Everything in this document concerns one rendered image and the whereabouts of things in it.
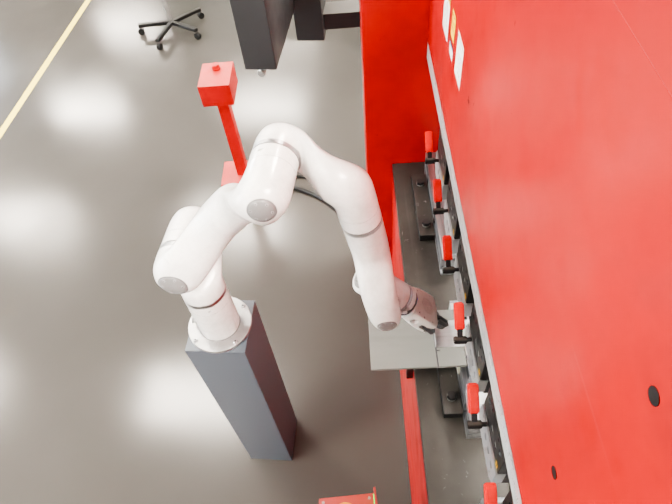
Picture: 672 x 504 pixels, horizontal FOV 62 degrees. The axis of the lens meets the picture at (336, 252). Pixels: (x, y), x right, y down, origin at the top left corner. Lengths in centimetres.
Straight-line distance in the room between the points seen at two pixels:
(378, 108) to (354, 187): 100
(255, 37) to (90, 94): 272
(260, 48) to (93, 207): 195
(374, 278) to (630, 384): 76
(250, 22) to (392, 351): 119
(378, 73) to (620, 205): 147
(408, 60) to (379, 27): 16
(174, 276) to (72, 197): 257
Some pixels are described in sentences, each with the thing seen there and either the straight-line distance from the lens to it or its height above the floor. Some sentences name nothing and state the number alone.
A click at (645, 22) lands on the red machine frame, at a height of 218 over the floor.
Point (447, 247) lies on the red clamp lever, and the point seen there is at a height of 130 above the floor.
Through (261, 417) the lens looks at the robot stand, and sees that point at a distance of 211.
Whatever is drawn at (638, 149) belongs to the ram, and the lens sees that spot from 56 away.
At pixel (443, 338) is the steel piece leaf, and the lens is 163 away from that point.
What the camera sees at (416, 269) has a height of 88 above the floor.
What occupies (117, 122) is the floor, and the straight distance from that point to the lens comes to 429.
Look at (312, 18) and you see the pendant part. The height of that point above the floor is 120.
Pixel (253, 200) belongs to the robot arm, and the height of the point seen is 167.
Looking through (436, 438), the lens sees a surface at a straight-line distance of 164.
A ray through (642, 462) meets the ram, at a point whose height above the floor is 189.
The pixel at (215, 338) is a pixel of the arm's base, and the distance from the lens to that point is 166.
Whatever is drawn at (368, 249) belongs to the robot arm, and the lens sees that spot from 121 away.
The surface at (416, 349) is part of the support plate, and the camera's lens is 161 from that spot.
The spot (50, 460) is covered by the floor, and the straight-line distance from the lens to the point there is 293.
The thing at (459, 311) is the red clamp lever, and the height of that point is 131.
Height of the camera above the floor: 242
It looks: 52 degrees down
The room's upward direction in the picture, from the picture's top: 7 degrees counter-clockwise
